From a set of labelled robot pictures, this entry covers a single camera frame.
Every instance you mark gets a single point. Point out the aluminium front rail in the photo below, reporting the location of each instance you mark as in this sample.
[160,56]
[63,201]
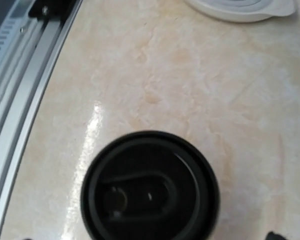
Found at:
[29,49]

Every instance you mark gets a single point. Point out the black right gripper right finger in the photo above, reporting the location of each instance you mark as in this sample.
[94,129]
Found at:
[274,236]

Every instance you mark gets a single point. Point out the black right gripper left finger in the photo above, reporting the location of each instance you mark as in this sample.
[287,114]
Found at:
[27,238]

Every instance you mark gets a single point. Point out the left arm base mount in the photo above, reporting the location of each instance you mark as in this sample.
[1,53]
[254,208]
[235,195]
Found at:
[51,9]

